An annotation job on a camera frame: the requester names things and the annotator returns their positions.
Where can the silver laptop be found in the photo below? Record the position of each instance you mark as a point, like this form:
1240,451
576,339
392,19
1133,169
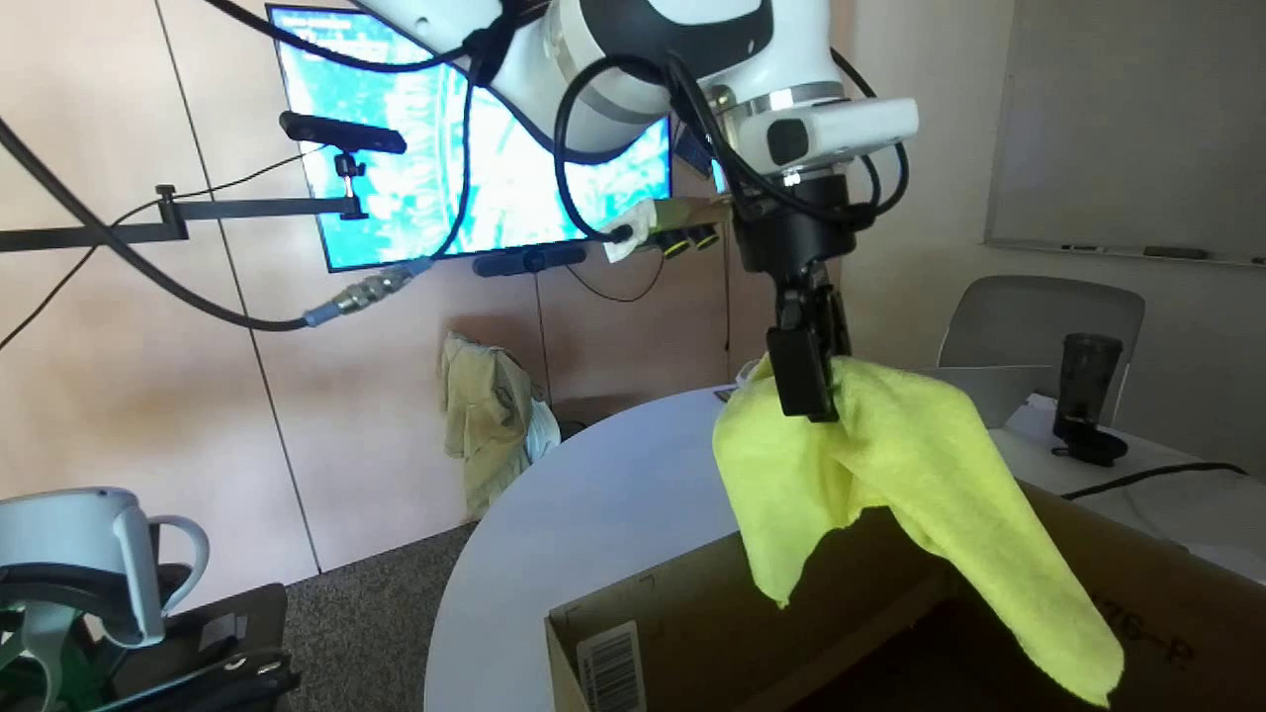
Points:
1022,388

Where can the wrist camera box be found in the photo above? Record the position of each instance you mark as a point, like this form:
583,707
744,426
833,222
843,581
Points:
675,238

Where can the grey office chair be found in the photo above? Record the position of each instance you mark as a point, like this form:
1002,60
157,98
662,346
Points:
1040,317

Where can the wall mounted tv screen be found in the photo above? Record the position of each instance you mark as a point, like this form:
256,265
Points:
398,200

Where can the whiteboard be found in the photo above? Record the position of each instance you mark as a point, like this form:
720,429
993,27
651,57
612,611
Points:
1133,122

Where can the black equipment clutter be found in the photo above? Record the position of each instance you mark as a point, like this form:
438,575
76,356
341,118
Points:
212,656

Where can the black bar under tv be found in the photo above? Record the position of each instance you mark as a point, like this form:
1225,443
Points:
526,260

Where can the black cup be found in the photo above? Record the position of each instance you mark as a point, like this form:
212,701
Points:
1088,379

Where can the yellow microfibre cloth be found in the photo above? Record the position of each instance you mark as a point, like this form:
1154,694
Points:
912,461

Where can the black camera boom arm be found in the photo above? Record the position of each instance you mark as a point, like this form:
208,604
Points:
82,234

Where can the black stereo camera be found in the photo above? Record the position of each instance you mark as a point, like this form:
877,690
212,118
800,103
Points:
336,132

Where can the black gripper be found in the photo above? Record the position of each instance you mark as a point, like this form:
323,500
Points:
791,238

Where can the brown cardboard box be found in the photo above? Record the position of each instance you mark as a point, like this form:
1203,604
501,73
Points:
658,633

